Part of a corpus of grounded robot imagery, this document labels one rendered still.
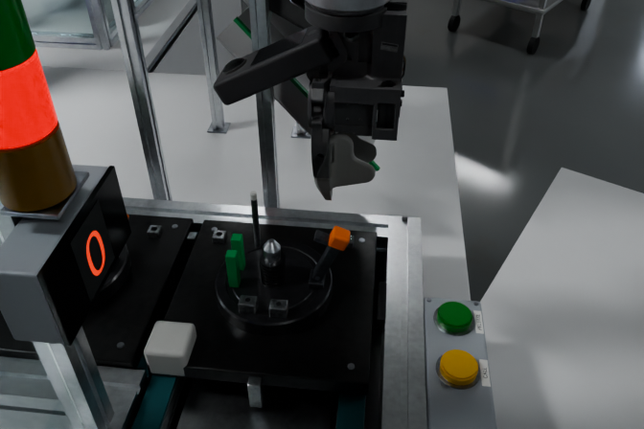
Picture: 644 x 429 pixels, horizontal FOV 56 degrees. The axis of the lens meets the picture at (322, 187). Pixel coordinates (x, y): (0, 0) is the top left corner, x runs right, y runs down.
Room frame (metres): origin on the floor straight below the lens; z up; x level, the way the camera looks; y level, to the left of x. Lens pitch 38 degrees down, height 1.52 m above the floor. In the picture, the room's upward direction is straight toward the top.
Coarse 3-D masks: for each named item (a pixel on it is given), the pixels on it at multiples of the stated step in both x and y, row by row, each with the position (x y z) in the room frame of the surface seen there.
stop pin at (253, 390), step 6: (252, 378) 0.39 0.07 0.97; (258, 378) 0.39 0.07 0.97; (252, 384) 0.38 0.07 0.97; (258, 384) 0.38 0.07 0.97; (252, 390) 0.38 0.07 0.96; (258, 390) 0.38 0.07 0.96; (252, 396) 0.38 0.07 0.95; (258, 396) 0.38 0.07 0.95; (252, 402) 0.38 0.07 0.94; (258, 402) 0.38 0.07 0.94
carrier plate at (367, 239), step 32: (224, 224) 0.63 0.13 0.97; (192, 256) 0.57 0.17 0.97; (224, 256) 0.57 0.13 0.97; (352, 256) 0.57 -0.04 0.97; (192, 288) 0.51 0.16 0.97; (352, 288) 0.51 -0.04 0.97; (192, 320) 0.46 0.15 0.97; (224, 320) 0.46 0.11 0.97; (320, 320) 0.46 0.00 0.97; (352, 320) 0.46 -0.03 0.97; (192, 352) 0.42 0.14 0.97; (224, 352) 0.42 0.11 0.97; (256, 352) 0.42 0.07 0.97; (288, 352) 0.42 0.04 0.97; (320, 352) 0.42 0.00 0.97; (352, 352) 0.42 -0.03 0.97; (288, 384) 0.38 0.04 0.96; (320, 384) 0.38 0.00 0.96; (352, 384) 0.38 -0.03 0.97
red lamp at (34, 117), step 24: (0, 72) 0.31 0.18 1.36; (24, 72) 0.32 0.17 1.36; (0, 96) 0.31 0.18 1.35; (24, 96) 0.32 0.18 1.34; (48, 96) 0.34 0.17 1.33; (0, 120) 0.31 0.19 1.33; (24, 120) 0.31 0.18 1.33; (48, 120) 0.33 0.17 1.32; (0, 144) 0.31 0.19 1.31; (24, 144) 0.31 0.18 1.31
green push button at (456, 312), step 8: (448, 304) 0.48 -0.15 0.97; (456, 304) 0.48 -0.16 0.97; (440, 312) 0.47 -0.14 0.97; (448, 312) 0.47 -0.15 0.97; (456, 312) 0.47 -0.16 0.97; (464, 312) 0.47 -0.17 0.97; (440, 320) 0.46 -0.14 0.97; (448, 320) 0.46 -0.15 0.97; (456, 320) 0.46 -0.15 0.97; (464, 320) 0.46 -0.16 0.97; (448, 328) 0.45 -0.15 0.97; (456, 328) 0.45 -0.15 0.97; (464, 328) 0.45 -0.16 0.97
